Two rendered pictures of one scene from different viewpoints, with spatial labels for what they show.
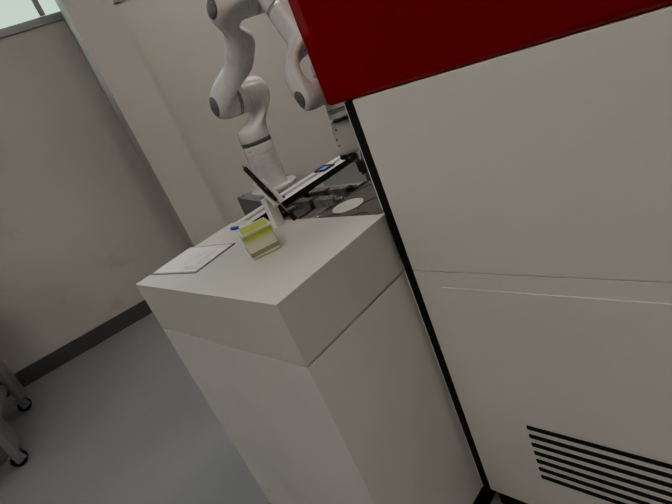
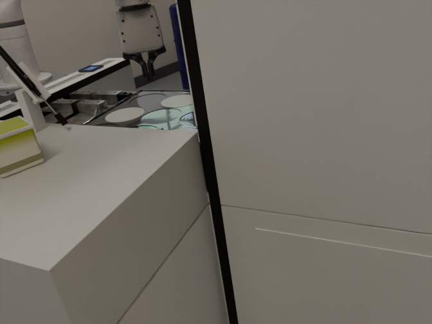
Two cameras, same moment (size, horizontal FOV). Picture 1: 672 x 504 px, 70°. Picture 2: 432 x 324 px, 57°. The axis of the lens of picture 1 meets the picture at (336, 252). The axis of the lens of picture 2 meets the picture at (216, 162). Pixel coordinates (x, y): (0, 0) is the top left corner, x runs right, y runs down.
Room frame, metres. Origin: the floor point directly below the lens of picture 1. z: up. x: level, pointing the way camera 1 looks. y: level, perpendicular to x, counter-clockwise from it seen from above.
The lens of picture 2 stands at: (0.42, 0.09, 1.23)
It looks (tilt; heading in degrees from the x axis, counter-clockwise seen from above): 27 degrees down; 338
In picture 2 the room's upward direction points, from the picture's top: 8 degrees counter-clockwise
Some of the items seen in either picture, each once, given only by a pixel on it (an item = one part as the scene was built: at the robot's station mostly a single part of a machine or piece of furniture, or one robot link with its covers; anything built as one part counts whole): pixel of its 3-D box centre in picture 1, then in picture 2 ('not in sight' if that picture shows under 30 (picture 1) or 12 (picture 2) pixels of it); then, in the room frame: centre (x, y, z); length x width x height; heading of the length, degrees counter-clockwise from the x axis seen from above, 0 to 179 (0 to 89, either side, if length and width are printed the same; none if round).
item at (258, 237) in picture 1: (258, 238); (10, 146); (1.10, 0.16, 1.00); 0.07 x 0.07 x 0.07; 14
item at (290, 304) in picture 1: (259, 277); (4, 199); (1.14, 0.20, 0.89); 0.62 x 0.35 x 0.14; 40
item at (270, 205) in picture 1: (272, 203); (33, 98); (1.24, 0.10, 1.03); 0.06 x 0.04 x 0.13; 40
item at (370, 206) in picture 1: (375, 204); (161, 117); (1.31, -0.16, 0.90); 0.34 x 0.34 x 0.01; 40
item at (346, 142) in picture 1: (350, 131); (139, 27); (1.40, -0.17, 1.10); 0.10 x 0.07 x 0.11; 76
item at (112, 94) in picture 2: (339, 190); (109, 96); (1.61, -0.09, 0.89); 0.08 x 0.03 x 0.03; 40
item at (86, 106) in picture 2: (325, 201); (92, 106); (1.55, -0.03, 0.89); 0.08 x 0.03 x 0.03; 40
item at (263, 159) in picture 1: (265, 165); (15, 54); (1.94, 0.12, 1.02); 0.19 x 0.19 x 0.18
